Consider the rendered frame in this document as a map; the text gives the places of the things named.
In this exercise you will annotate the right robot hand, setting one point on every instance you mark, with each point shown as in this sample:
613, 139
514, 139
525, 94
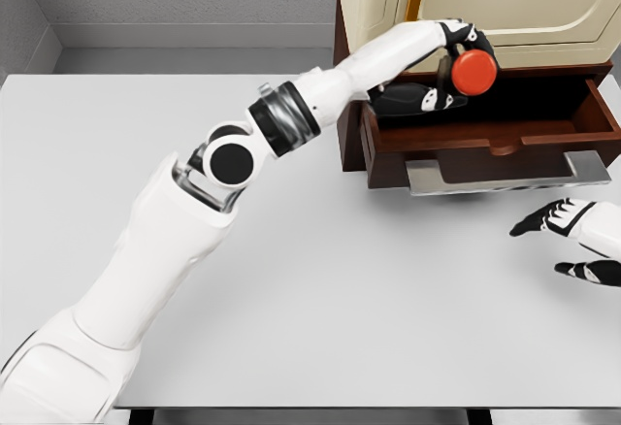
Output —
599, 226

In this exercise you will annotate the brown cabinet with cream doors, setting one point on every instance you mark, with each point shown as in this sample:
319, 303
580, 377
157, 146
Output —
514, 3

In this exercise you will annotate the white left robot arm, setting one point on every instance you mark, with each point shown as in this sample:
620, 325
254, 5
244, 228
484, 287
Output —
160, 250

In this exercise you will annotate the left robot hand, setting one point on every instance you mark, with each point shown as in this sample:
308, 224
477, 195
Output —
417, 39

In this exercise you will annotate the red round button switch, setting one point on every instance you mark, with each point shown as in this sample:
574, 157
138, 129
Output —
474, 73

